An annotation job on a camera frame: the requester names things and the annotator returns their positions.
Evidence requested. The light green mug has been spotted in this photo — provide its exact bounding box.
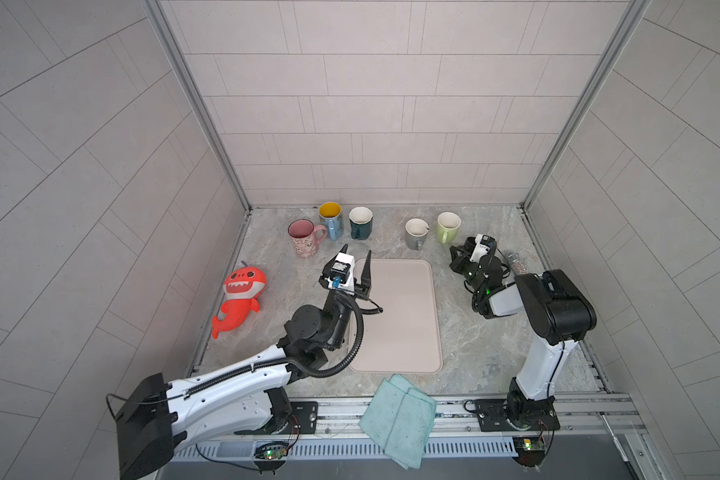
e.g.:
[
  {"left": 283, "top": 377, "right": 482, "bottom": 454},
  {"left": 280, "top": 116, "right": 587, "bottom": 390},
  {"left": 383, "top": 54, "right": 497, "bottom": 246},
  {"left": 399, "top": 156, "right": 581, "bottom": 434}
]
[{"left": 436, "top": 212, "right": 462, "bottom": 245}]

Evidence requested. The dark green mug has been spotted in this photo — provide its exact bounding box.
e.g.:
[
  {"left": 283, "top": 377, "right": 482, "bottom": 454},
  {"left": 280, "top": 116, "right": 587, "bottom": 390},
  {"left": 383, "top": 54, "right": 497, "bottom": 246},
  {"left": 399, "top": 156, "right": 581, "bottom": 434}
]
[{"left": 349, "top": 206, "right": 373, "bottom": 240}]

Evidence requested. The light blue butterfly mug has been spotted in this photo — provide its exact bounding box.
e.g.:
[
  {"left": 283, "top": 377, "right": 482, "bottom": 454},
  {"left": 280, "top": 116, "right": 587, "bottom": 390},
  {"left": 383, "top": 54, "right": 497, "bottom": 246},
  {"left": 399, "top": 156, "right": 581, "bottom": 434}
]
[{"left": 318, "top": 202, "right": 344, "bottom": 241}]

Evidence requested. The pink glass mug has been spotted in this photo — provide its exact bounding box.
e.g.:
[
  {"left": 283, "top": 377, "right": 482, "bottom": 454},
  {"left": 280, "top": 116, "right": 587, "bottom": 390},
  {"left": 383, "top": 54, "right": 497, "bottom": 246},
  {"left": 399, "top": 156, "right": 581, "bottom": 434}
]
[{"left": 288, "top": 219, "right": 328, "bottom": 258}]

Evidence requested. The grey mug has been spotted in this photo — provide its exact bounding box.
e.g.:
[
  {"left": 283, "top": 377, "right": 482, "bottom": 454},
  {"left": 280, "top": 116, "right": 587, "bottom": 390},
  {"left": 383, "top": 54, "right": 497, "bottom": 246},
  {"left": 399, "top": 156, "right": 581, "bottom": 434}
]
[{"left": 405, "top": 218, "right": 430, "bottom": 251}]

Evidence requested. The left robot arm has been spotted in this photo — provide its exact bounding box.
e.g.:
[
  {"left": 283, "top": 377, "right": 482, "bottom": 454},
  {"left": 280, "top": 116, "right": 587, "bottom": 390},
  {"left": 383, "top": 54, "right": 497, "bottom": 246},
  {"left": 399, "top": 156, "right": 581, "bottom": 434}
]
[{"left": 110, "top": 248, "right": 383, "bottom": 479}]

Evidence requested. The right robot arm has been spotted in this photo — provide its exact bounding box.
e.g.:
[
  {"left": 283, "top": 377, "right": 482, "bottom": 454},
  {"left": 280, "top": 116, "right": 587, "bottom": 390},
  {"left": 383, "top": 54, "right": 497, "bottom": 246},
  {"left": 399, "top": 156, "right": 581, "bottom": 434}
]
[{"left": 450, "top": 234, "right": 597, "bottom": 432}]

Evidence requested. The clear tube with grains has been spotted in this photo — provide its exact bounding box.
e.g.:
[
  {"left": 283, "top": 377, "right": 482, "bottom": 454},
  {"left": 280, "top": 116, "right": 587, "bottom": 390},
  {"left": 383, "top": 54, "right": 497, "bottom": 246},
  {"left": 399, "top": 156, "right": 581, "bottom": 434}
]
[{"left": 504, "top": 252, "right": 528, "bottom": 276}]

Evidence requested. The beige tray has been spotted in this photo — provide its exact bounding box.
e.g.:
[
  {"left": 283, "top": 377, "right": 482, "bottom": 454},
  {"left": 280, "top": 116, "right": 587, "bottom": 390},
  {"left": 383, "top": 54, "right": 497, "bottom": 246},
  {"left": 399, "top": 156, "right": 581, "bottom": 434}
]
[{"left": 350, "top": 259, "right": 443, "bottom": 374}]

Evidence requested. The red monster plush toy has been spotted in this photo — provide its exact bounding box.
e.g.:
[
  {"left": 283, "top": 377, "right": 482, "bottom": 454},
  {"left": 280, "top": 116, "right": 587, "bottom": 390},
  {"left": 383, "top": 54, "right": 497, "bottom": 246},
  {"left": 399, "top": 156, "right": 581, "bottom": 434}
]
[{"left": 211, "top": 266, "right": 267, "bottom": 339}]

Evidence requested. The teal cloth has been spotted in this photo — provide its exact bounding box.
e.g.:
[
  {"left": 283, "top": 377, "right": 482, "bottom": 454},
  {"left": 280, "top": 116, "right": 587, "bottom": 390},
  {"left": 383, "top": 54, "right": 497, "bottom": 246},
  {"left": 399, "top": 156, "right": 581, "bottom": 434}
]
[{"left": 359, "top": 374, "right": 437, "bottom": 469}]

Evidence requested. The left circuit board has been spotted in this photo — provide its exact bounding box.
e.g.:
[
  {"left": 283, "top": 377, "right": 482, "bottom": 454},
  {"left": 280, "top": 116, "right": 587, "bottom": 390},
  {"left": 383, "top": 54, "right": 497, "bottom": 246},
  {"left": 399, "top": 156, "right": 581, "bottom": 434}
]
[{"left": 253, "top": 441, "right": 289, "bottom": 474}]

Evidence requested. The circuit board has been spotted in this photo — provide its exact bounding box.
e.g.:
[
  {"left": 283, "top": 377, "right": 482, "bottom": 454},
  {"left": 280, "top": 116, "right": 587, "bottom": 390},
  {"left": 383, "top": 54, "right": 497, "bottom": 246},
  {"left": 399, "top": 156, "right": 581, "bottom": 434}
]
[
  {"left": 253, "top": 441, "right": 289, "bottom": 474},
  {"left": 512, "top": 437, "right": 547, "bottom": 468}
]

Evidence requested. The right circuit board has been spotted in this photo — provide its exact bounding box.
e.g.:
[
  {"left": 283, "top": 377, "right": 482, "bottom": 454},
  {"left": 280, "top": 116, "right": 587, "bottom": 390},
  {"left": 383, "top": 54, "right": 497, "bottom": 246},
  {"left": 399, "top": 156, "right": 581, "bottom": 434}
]
[{"left": 512, "top": 437, "right": 547, "bottom": 468}]

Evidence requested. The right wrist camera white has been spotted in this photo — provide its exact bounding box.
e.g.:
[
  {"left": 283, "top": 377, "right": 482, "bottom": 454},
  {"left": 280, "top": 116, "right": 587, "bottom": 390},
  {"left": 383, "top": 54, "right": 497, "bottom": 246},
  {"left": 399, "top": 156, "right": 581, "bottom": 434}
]
[{"left": 470, "top": 234, "right": 497, "bottom": 263}]

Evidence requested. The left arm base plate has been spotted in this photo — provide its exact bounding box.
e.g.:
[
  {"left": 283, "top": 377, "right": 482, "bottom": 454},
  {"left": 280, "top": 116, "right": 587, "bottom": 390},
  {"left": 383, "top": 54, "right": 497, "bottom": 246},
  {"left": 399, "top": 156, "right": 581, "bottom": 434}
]
[{"left": 258, "top": 401, "right": 319, "bottom": 435}]

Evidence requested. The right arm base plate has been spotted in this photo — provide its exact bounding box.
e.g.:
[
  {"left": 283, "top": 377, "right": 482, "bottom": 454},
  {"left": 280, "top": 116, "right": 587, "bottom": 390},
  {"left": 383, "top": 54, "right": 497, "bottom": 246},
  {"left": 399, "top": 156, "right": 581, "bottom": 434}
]
[{"left": 464, "top": 397, "right": 560, "bottom": 432}]

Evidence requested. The aluminium mounting rail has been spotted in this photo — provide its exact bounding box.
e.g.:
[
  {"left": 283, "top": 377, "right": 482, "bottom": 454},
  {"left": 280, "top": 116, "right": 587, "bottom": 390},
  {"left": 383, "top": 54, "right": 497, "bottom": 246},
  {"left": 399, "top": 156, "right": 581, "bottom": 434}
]
[{"left": 143, "top": 392, "right": 643, "bottom": 442}]

